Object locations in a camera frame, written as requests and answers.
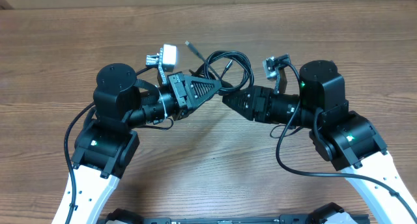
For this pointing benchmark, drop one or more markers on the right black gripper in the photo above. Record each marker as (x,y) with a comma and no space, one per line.
(254,95)

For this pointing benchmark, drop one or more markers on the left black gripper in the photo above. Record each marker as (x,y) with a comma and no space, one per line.
(177,88)

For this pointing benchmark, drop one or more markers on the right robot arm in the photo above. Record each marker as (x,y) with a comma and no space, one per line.
(349,141)

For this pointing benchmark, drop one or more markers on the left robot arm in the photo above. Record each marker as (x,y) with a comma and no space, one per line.
(105,146)

